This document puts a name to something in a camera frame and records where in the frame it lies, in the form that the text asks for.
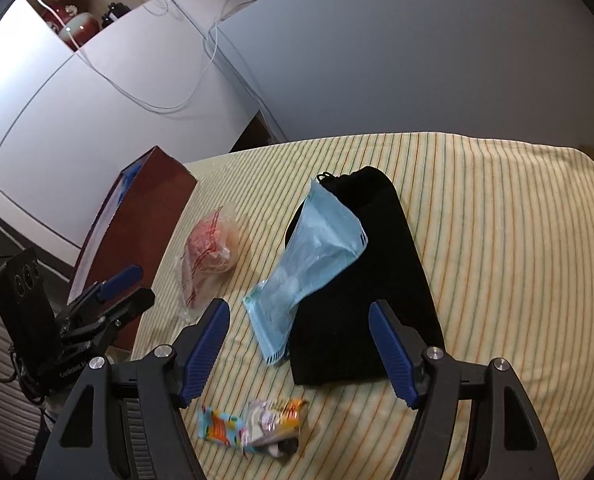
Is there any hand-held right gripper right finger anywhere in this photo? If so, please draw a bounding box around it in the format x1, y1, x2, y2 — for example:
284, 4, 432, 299
368, 300, 560, 480

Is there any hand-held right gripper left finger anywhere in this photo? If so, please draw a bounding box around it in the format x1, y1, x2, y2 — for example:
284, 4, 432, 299
36, 298, 231, 480

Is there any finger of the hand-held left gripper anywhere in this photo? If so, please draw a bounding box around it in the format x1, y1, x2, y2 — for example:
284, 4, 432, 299
92, 264, 144, 306
94, 287, 156, 332

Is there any brown storage box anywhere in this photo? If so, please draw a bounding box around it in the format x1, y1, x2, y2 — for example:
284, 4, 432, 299
70, 146, 199, 353

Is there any clear plastic bag red print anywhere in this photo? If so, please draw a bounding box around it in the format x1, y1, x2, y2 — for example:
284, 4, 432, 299
177, 205, 242, 323

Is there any blue face mask packet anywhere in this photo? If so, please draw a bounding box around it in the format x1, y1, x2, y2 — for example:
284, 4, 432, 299
243, 177, 368, 366

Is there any black cloth pouch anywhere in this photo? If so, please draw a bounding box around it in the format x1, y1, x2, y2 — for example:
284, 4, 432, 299
284, 166, 446, 387

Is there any silver yellow snack packet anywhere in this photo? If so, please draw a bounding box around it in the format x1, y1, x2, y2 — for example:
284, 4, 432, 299
242, 396, 309, 460

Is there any yellow striped bed sheet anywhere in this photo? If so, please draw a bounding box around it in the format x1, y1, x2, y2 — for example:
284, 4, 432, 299
130, 132, 594, 480

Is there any large red vase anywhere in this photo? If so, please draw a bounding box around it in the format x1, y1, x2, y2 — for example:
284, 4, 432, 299
57, 14, 100, 51

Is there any small red vase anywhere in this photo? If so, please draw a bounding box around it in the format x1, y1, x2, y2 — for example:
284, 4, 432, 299
42, 2, 78, 31

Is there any white cable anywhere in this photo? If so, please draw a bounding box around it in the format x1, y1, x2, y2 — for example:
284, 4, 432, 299
27, 0, 258, 113

